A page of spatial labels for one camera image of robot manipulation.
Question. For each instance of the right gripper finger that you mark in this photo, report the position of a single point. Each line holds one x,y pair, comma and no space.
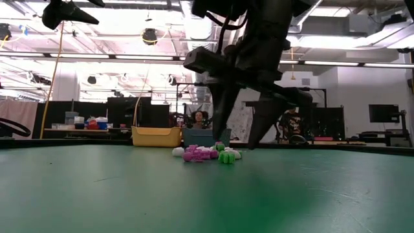
224,103
275,103

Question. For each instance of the green plastic skeleton toy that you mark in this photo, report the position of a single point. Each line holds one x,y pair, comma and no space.
226,158
221,147

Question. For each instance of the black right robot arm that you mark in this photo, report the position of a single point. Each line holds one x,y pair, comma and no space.
268,19

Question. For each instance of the patterned white cloth sheet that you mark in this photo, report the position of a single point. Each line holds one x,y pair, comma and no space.
242,123

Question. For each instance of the person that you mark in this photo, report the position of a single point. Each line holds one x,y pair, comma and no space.
292,124
199,118

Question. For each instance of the plain white cloth sheet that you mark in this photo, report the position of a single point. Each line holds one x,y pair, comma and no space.
272,137

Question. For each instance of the black rounded chair back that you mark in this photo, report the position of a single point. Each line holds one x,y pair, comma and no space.
297,139

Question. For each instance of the blue-grey plastic bin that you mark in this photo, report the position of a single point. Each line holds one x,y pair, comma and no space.
197,137

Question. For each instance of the long ceiling light strip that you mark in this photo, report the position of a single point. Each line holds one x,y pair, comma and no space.
84,56

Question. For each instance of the small dark round fixture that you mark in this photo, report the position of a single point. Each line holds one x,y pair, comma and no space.
92,80
172,80

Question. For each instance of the red flat object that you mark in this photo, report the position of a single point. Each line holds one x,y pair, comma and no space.
324,138

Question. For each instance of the black round ceiling fixture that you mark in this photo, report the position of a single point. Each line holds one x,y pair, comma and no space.
149,37

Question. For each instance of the yellow plastic bin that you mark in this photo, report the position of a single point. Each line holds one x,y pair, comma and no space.
155,137

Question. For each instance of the wooden workbench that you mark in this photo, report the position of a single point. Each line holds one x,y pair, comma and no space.
343,142

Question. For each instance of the black partition panel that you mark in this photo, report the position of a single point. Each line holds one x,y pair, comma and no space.
55,113
123,110

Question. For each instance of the clear plastic container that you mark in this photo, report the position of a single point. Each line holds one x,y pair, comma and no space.
71,118

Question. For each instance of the pink curtain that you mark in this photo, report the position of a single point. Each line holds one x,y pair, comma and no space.
19,111

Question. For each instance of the black computer monitor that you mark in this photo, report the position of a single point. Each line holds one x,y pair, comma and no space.
384,113

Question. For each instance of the red plastic container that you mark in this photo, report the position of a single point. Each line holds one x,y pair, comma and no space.
92,125

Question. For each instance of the wooden side table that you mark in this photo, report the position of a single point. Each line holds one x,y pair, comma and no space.
64,130

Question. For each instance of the blue plastic box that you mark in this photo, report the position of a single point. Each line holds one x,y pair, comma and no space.
102,126

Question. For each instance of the black office desk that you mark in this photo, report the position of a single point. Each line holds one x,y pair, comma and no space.
396,139

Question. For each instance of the black monitor stand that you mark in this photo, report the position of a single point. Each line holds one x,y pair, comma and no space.
403,129

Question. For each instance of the black metal frame stand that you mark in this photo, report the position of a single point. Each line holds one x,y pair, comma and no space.
197,84

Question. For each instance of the grey wall air vent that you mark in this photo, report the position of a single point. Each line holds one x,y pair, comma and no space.
305,81

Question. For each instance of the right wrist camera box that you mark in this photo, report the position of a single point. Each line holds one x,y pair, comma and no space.
203,61

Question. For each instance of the silver ceiling air duct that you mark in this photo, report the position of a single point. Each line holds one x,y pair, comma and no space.
200,32

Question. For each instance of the black curved frame bracket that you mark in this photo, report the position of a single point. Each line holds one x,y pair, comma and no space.
4,129

